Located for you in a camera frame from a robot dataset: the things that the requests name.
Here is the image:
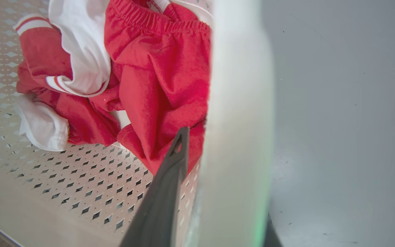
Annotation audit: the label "white perforated laundry basket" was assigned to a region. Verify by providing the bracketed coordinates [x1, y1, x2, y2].
[0, 0, 276, 247]

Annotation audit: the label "red and white striped garment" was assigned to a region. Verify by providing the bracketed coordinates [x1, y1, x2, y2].
[12, 0, 215, 152]

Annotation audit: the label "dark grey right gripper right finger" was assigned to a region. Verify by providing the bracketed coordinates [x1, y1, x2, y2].
[263, 213, 283, 247]

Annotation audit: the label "red shorts with elastic waistband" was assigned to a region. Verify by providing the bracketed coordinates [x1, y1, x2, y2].
[104, 0, 212, 176]

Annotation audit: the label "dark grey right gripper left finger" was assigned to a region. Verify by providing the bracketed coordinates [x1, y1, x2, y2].
[119, 127, 190, 247]

